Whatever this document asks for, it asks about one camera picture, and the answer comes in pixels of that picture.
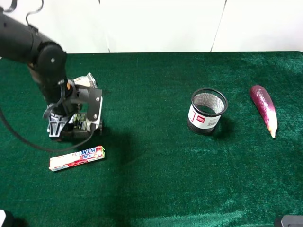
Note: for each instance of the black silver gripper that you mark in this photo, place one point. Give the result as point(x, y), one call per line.
point(58, 125)

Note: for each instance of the clear wrapped snack bar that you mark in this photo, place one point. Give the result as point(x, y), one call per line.
point(87, 81)

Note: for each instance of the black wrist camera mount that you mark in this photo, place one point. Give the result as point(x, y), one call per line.
point(93, 98)

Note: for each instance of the Hi-Chew candy pack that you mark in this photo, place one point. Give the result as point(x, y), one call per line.
point(76, 158)

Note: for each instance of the black white object bottom left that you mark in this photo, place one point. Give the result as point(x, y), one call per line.
point(6, 218)

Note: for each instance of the purple eggplant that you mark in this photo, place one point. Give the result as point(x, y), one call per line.
point(266, 108)

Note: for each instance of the black mesh pen cup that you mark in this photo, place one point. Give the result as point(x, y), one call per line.
point(207, 107)

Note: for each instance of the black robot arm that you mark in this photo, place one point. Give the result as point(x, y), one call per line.
point(45, 59)

